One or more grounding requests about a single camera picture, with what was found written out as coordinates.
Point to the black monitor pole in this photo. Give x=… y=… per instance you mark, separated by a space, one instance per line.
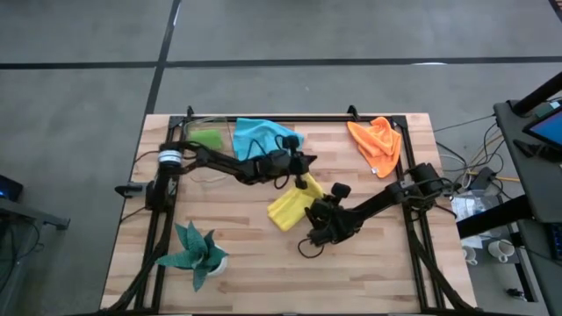
x=540 y=94

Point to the grey metal table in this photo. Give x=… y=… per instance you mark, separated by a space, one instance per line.
x=26 y=215

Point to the clear plastic basket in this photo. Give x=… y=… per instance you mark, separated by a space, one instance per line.
x=226 y=127

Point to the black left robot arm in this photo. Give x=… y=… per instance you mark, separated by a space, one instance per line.
x=211 y=162

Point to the blue-lit computer monitor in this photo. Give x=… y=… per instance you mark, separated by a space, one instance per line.
x=549 y=129

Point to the green microfiber towel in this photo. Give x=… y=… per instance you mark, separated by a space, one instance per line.
x=206 y=138

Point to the blue microfiber towel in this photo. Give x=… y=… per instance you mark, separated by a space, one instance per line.
x=259 y=136

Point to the black operator desk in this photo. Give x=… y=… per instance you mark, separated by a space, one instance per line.
x=527 y=175

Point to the black floor plug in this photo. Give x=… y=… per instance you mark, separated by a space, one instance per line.
x=514 y=293

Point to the black frame knob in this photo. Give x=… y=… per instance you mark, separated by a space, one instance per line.
x=190 y=112
x=352 y=112

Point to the black clamp bracket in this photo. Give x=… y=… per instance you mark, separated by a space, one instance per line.
x=129 y=190

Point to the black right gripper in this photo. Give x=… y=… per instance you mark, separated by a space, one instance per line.
x=333 y=219

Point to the black power adapter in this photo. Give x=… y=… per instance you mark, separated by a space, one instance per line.
x=484 y=177

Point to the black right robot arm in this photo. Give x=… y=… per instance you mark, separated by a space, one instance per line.
x=382 y=199

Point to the black device blue light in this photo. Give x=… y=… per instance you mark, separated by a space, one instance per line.
x=11 y=188

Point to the white mug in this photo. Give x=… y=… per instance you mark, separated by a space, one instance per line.
x=470 y=255
x=500 y=250

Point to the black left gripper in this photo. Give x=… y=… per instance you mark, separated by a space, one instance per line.
x=281 y=164

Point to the orange microfiber towel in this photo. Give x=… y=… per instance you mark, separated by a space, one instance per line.
x=377 y=145

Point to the yellow microfiber towel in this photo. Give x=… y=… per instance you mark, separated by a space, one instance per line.
x=290 y=208

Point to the potted snake plant white pot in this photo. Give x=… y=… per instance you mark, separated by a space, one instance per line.
x=193 y=254

